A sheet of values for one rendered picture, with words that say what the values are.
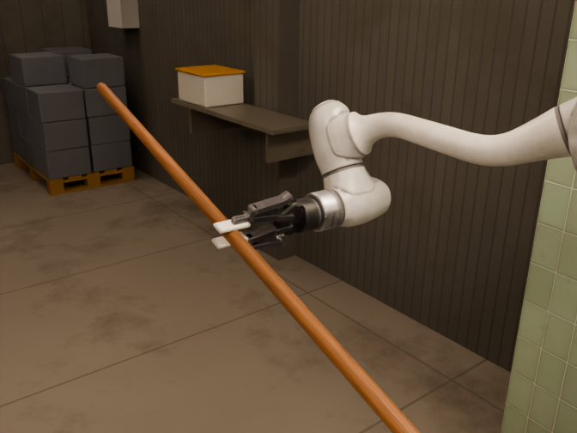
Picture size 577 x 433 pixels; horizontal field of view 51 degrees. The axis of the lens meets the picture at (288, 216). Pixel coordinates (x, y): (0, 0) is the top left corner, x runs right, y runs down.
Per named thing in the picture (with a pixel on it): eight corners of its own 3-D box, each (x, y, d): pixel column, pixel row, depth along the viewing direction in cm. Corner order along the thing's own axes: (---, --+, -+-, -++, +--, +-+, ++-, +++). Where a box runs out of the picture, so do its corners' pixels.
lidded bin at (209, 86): (245, 103, 440) (245, 70, 432) (204, 108, 420) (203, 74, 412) (215, 95, 471) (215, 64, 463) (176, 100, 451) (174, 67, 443)
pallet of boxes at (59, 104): (135, 179, 634) (124, 57, 588) (51, 196, 584) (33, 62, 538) (90, 154, 728) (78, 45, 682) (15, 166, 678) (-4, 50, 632)
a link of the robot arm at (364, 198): (325, 234, 140) (310, 180, 141) (376, 221, 148) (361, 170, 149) (352, 225, 131) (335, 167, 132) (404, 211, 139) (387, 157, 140)
